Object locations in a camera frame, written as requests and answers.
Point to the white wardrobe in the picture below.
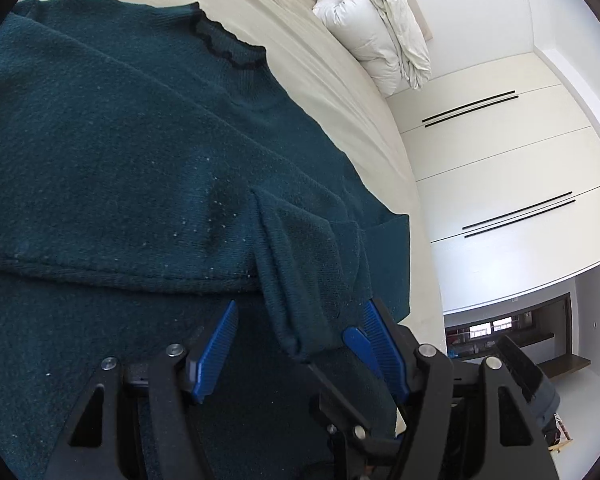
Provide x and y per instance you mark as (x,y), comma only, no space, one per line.
(505,160)

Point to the grey object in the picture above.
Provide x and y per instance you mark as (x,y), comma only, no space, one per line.
(547,402)

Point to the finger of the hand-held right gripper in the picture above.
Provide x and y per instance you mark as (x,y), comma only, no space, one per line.
(519,365)
(359,346)

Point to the beige bed sheet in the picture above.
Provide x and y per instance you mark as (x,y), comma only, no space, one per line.
(330,85)

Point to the dark green knit sweater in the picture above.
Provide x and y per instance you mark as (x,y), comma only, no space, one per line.
(130,160)

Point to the dark wooden shelf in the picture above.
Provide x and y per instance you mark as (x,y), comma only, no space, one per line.
(565,363)

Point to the light wooden rack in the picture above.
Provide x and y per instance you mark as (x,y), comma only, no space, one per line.
(560,440)

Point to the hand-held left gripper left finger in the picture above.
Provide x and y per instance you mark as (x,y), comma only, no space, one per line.
(215,355)

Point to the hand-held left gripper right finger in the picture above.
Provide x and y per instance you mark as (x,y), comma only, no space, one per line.
(387,355)

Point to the white folded duvet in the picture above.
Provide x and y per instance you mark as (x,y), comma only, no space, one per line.
(365,30)

